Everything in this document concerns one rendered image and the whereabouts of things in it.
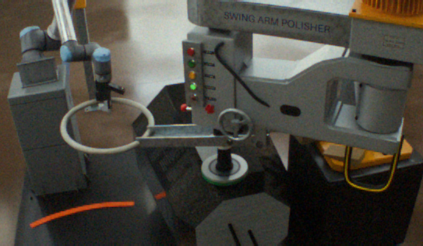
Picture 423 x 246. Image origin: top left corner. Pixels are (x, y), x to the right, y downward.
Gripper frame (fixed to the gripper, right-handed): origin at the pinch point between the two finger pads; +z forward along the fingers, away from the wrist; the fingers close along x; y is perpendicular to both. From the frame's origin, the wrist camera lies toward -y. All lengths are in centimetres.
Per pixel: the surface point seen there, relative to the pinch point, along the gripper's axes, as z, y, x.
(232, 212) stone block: 15, -60, 69
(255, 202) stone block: 11, -70, 68
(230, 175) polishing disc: -2, -59, 63
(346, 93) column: -23, -123, 28
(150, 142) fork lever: -7.9, -23.0, 43.2
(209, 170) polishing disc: -1, -50, 58
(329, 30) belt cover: -82, -86, 87
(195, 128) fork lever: -15, -44, 43
